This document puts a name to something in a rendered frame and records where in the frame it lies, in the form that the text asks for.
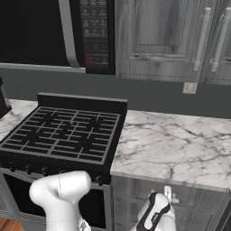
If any black gas stove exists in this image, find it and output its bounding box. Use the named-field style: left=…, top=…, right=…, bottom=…
left=0, top=92, right=129, bottom=231

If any grey wooden cupboard door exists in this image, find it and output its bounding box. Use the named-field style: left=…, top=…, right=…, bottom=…
left=115, top=0, right=218, bottom=84
left=200, top=0, right=231, bottom=87

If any black oven door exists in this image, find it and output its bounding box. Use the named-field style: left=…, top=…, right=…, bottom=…
left=0, top=172, right=113, bottom=231

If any black countertop appliance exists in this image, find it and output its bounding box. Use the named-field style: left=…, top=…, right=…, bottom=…
left=0, top=76, right=13, bottom=119

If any black microwave oven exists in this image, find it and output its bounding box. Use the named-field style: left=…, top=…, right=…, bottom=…
left=0, top=0, right=116, bottom=76

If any grey wooden lower cabinet front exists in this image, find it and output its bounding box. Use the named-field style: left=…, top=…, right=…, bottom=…
left=111, top=175, right=230, bottom=231

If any beige wall outlet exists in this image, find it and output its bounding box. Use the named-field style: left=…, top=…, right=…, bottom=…
left=182, top=81, right=199, bottom=95

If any silver microwave handle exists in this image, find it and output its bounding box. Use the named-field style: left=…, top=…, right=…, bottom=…
left=58, top=0, right=82, bottom=69

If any silver lower cabinet handle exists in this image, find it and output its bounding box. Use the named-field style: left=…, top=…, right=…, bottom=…
left=163, top=185, right=180, bottom=206

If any silver cupboard handle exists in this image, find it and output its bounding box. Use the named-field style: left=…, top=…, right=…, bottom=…
left=209, top=6, right=231, bottom=74
left=191, top=6, right=213, bottom=73

